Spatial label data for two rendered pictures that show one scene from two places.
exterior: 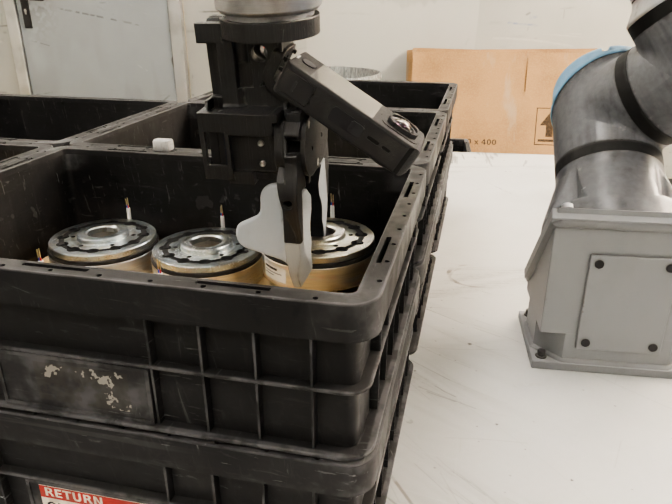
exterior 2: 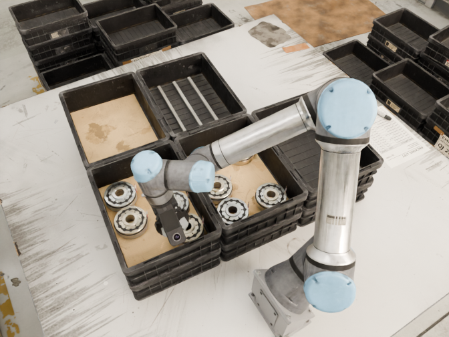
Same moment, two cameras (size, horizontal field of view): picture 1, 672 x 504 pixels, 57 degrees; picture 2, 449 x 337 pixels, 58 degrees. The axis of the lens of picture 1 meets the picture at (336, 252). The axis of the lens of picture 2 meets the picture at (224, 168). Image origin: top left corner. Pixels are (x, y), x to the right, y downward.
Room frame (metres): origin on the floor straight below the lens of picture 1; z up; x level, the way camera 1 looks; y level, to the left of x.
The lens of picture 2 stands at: (0.21, -0.52, 1.97)
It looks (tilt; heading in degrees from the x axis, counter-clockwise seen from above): 52 degrees down; 49
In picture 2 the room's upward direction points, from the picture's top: 2 degrees clockwise
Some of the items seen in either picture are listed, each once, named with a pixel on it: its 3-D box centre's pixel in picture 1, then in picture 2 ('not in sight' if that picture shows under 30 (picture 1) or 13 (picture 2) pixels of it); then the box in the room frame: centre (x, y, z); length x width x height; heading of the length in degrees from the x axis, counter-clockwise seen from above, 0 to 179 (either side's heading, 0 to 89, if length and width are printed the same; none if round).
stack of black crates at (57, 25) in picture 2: not in sight; (59, 41); (0.84, 1.89, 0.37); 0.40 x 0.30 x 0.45; 172
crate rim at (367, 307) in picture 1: (165, 211); (151, 200); (0.48, 0.14, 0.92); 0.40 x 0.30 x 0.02; 77
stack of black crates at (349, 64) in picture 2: not in sight; (355, 76); (2.22, 0.54, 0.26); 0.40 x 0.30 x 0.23; 82
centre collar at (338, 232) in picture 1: (318, 233); (186, 226); (0.52, 0.02, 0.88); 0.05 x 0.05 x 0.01
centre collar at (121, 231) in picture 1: (103, 234); not in sight; (0.57, 0.23, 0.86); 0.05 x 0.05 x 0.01
